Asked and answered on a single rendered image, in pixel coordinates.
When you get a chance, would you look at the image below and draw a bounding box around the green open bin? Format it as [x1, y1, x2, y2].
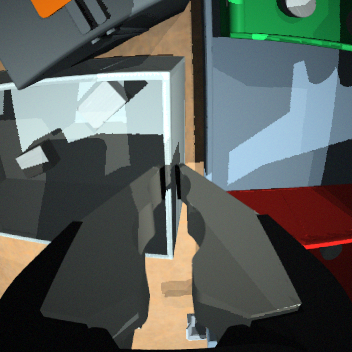
[220, 0, 352, 52]

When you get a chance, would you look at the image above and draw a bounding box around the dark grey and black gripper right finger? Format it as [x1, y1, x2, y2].
[175, 163, 352, 352]

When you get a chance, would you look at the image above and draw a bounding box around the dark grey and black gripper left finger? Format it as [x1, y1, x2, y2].
[0, 164, 166, 352]

